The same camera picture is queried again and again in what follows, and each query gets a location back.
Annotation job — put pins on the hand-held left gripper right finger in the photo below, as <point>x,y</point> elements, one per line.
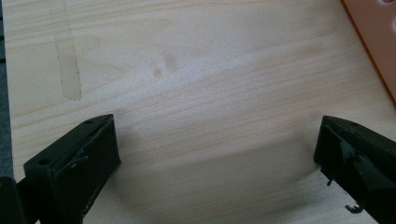
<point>361,161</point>

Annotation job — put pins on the strip of clear tape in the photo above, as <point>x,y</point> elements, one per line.
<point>67,59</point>

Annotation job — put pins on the orange plastic tray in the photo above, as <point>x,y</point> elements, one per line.
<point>375,34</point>

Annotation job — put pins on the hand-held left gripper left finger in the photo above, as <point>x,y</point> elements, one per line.
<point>71,174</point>

